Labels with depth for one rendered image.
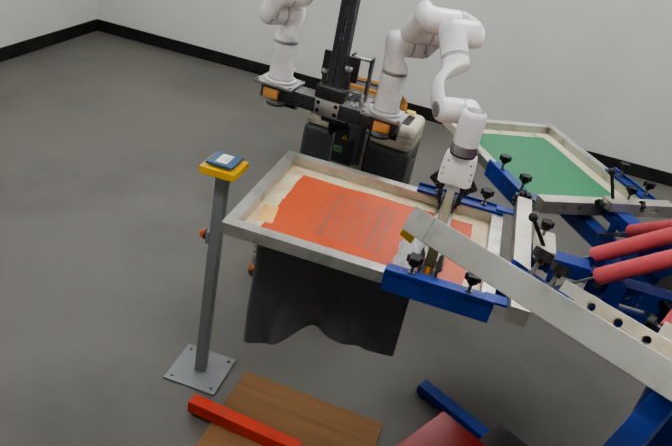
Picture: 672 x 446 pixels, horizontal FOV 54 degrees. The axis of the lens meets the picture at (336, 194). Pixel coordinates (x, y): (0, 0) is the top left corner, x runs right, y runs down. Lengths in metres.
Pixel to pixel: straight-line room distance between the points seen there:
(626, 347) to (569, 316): 0.07
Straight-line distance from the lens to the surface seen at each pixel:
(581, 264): 2.07
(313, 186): 2.24
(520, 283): 0.86
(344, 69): 2.52
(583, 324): 0.84
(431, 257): 1.88
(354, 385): 2.91
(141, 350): 2.94
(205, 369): 2.86
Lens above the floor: 1.98
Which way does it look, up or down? 27 degrees down
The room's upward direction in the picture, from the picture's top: 12 degrees clockwise
